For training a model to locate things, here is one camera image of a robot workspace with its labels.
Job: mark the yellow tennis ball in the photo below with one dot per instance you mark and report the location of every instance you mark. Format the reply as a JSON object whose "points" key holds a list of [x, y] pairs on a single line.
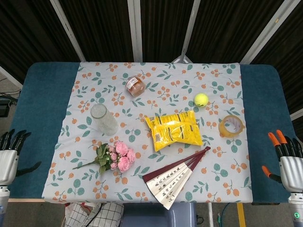
{"points": [[201, 100]]}

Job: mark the black white checked bag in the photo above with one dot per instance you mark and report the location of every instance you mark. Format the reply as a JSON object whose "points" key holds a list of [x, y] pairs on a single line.
{"points": [[94, 216]]}

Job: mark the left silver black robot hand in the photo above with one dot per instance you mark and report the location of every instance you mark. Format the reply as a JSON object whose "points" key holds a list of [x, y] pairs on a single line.
{"points": [[8, 163]]}

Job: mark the floral print tablecloth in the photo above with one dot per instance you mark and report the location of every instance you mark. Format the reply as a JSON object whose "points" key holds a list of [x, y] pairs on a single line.
{"points": [[165, 78]]}

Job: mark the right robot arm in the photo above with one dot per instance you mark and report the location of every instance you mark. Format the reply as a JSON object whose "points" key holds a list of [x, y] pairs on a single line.
{"points": [[296, 208]]}

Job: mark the white metal frame pole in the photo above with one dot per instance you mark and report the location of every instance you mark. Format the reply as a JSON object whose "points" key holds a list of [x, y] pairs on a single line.
{"points": [[135, 30], [189, 30], [266, 30], [68, 30], [10, 76], [297, 115]]}

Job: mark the black electronic box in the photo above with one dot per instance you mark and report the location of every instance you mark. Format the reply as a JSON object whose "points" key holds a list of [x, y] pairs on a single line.
{"points": [[4, 107]]}

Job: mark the grey blue plastic stool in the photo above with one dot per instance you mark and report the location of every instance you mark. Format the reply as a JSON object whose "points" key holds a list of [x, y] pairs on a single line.
{"points": [[154, 217]]}

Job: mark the clear packing tape roll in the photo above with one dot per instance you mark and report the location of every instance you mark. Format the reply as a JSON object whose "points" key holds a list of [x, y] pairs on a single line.
{"points": [[223, 130]]}

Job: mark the pink artificial rose bouquet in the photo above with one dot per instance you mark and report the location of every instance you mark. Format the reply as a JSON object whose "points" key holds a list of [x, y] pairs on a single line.
{"points": [[123, 163]]}

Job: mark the folding fan with calligraphy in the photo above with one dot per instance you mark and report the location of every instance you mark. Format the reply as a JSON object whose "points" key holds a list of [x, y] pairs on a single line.
{"points": [[165, 184]]}

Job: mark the right silver orange-tipped robot hand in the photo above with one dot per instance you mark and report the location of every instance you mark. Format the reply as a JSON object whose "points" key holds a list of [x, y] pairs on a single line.
{"points": [[292, 172]]}

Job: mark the rubber band jar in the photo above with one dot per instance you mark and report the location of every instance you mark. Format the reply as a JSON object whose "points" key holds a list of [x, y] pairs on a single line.
{"points": [[136, 88]]}

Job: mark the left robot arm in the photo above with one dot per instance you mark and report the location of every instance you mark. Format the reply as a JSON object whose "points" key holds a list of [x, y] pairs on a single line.
{"points": [[3, 203]]}

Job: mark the yellow snack bag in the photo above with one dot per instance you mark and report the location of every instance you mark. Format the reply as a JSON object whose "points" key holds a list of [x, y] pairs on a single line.
{"points": [[175, 132]]}

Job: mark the teal table cover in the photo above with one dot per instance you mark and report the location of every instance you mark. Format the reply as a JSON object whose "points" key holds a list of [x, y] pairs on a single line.
{"points": [[42, 106]]}

